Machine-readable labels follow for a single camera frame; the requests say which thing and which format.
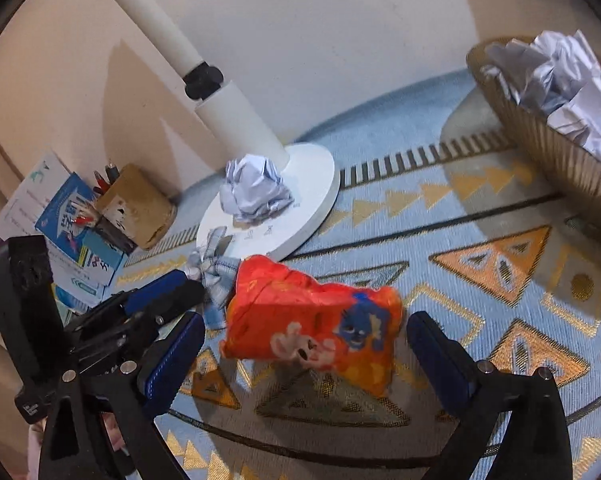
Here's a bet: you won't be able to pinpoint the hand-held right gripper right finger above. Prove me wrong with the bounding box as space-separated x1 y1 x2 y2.
406 310 573 480

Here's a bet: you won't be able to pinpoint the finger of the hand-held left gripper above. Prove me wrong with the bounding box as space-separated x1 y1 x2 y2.
135 281 206 323
123 270 186 311

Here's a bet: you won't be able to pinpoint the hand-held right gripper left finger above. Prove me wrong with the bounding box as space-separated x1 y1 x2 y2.
38 310 207 480

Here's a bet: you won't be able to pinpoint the grey ribbon bow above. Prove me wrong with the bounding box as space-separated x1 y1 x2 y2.
183 226 244 328

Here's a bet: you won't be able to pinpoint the orange snack bag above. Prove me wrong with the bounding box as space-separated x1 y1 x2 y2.
219 255 403 398

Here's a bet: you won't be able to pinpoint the brown ribbed basket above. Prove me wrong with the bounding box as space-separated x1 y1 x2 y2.
466 35 601 228

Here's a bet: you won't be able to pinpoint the white paper ball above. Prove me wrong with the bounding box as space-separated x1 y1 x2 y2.
219 154 296 226
483 30 601 116
547 80 601 168

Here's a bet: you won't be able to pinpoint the person's left forearm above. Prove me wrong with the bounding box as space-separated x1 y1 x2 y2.
28 422 46 480

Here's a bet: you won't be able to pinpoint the light blue booklet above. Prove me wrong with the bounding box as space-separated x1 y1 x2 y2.
50 280 106 308

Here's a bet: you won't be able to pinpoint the brown pen holder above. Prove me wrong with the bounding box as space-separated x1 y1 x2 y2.
95 162 178 251

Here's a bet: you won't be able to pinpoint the red pens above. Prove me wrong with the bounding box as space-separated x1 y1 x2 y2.
65 205 101 228

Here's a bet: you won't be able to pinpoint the white leaflet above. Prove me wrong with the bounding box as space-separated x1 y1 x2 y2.
0 149 71 241

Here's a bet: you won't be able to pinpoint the blue patterned tablecloth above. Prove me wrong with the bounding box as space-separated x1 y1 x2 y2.
115 67 601 480

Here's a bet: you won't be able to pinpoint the white desk lamp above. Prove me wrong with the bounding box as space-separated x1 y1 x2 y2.
78 0 341 263

